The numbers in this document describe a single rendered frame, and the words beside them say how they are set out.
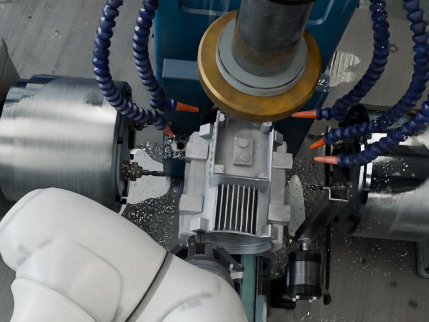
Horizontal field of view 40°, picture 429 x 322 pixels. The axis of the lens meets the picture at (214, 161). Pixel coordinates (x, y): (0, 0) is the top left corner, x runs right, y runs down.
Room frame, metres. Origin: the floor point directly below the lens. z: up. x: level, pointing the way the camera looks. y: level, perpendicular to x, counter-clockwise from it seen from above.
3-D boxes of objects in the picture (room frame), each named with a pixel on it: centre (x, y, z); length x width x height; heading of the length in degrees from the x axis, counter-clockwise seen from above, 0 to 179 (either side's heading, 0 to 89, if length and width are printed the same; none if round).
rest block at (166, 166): (0.48, 0.08, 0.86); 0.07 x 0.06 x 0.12; 97
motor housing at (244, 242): (0.37, -0.05, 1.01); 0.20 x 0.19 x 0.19; 5
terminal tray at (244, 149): (0.41, -0.04, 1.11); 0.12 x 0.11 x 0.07; 5
